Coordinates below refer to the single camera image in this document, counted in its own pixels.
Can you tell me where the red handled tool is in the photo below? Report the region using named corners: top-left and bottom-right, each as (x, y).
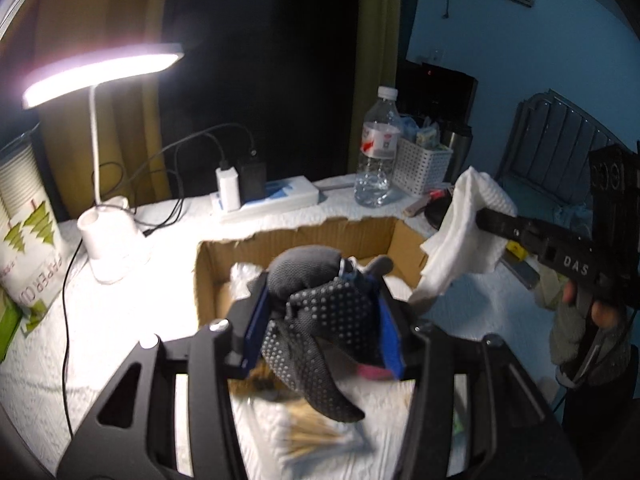
top-left (403, 188), bottom-right (453, 218)

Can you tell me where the white cloth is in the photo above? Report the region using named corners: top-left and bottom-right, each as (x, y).
top-left (409, 166), bottom-right (519, 312)

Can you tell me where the blue white carton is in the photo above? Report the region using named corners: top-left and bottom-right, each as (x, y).
top-left (264, 176), bottom-right (320, 200)

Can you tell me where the black appliance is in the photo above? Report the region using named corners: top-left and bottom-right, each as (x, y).
top-left (397, 60), bottom-right (478, 128)

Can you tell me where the black power adapter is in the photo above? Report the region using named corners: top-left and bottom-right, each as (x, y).
top-left (237, 149), bottom-right (268, 202)

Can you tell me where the person's right hand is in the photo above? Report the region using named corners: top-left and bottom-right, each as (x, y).
top-left (561, 280), bottom-right (625, 330)

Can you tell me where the yellow grey tool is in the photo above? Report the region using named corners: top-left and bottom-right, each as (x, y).
top-left (500, 240), bottom-right (543, 290)

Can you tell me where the white textured table cover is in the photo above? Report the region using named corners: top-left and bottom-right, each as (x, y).
top-left (0, 174), bottom-right (561, 480)

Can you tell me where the person's right forearm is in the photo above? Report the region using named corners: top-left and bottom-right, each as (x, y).
top-left (549, 302), bottom-right (633, 387)

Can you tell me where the black charger cable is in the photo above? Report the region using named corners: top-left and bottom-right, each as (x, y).
top-left (92, 122), bottom-right (257, 237)

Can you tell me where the green tree print package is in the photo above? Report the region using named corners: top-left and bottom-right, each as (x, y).
top-left (0, 125), bottom-right (68, 363)

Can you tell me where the grey dotted work glove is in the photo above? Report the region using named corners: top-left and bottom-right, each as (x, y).
top-left (260, 245), bottom-right (396, 423)

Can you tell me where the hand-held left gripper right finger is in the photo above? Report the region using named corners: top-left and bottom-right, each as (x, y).
top-left (376, 287), bottom-right (585, 480)

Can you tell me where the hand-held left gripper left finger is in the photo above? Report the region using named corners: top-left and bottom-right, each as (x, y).
top-left (56, 271), bottom-right (275, 480)

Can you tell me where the stainless steel cup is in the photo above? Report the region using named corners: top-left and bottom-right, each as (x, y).
top-left (439, 124), bottom-right (474, 184)

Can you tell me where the bundle of wooden sticks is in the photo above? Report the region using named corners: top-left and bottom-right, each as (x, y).
top-left (277, 402), bottom-right (368, 463)

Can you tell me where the white charger plug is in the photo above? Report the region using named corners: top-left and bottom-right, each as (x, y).
top-left (216, 160), bottom-right (242, 212)

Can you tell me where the white desk lamp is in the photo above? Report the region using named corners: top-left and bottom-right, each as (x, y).
top-left (21, 42), bottom-right (185, 285)

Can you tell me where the clear plastic water bottle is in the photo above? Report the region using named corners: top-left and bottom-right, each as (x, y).
top-left (354, 85), bottom-right (403, 208)

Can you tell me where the black lamp cable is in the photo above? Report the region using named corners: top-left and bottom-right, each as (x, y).
top-left (61, 237), bottom-right (85, 438)

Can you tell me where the white power strip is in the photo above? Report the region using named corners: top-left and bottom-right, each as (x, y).
top-left (210, 185), bottom-right (321, 223)

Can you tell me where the cardboard box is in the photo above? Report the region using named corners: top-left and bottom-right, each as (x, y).
top-left (194, 216), bottom-right (430, 328)

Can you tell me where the white perforated plastic basket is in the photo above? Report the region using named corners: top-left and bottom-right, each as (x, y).
top-left (394, 136), bottom-right (454, 198)

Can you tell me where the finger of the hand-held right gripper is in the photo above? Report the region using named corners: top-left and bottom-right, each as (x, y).
top-left (475, 207), bottom-right (551, 257)

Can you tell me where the dark slatted chair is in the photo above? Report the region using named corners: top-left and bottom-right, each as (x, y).
top-left (492, 89), bottom-right (626, 211)

